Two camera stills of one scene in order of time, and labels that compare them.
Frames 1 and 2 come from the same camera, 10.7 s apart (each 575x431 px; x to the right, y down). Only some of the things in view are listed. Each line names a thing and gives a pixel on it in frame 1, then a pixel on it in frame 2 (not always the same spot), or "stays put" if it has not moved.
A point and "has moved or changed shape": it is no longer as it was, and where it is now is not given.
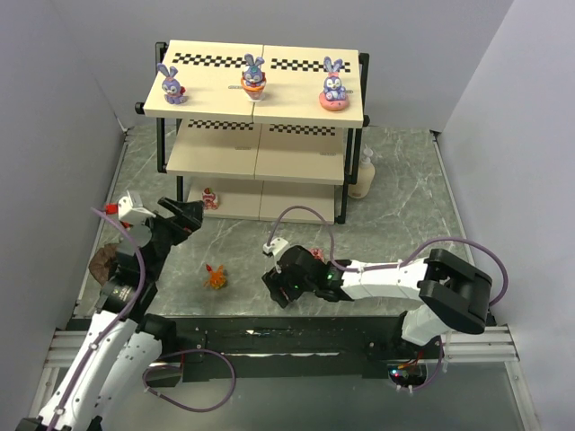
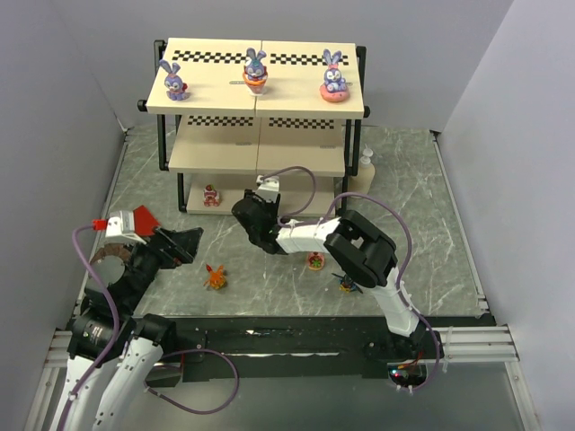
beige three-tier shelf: x=258 y=132 stays put
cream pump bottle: x=364 y=187 stays put
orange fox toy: x=216 y=277 stays put
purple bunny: x=333 y=97 has moved or changed shape
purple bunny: x=171 y=87 has moved or changed shape
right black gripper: x=281 y=282 → x=251 y=215
